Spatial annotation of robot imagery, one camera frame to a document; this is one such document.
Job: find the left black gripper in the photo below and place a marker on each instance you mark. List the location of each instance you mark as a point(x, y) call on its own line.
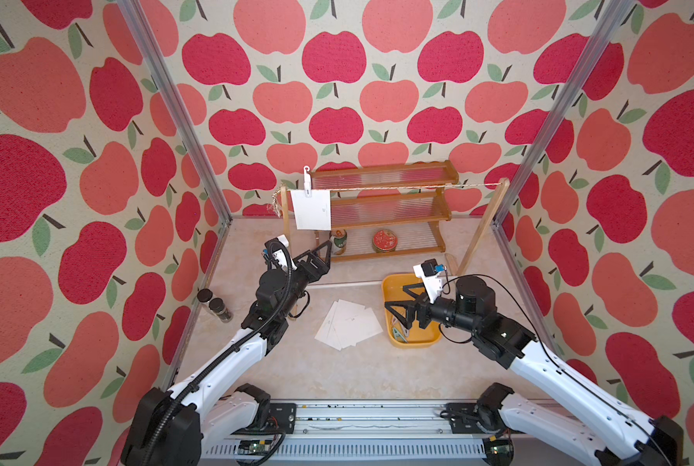
point(321, 269)

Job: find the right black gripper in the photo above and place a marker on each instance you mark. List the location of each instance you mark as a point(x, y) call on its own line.
point(408, 311)

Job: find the teal clothespin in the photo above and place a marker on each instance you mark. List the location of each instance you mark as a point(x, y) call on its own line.
point(400, 334)

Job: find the white postcard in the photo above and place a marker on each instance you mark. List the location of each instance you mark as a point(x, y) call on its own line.
point(312, 209)
point(326, 333)
point(359, 326)
point(344, 309)

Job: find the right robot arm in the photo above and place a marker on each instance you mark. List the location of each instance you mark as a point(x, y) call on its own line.
point(598, 429)

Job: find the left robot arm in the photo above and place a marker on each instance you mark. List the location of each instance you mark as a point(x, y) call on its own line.
point(219, 373)

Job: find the green label can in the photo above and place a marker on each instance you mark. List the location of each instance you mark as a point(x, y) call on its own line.
point(339, 240)

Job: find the yellow plastic tray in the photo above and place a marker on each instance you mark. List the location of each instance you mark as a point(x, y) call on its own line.
point(418, 338)

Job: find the red lid tin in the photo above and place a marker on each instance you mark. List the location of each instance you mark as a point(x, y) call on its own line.
point(384, 240)

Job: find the wooden shelf rack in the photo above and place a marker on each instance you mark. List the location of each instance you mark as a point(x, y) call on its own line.
point(406, 199)

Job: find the white clothespin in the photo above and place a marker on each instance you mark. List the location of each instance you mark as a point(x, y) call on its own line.
point(307, 182)

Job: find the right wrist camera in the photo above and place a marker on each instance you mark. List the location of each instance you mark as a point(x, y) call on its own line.
point(430, 272)

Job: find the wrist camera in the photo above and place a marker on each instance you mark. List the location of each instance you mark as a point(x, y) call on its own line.
point(276, 254)
point(430, 272)

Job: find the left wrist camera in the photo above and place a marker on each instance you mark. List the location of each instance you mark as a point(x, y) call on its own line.
point(276, 254)

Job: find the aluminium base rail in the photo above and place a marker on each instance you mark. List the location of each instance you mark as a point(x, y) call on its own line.
point(248, 428)

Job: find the left aluminium frame post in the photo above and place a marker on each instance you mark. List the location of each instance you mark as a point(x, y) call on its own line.
point(142, 32)

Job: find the aluminium frame post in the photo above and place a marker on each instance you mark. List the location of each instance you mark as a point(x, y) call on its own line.
point(142, 32)
point(611, 19)

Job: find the right aluminium frame post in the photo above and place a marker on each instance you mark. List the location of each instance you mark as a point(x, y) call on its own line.
point(611, 19)

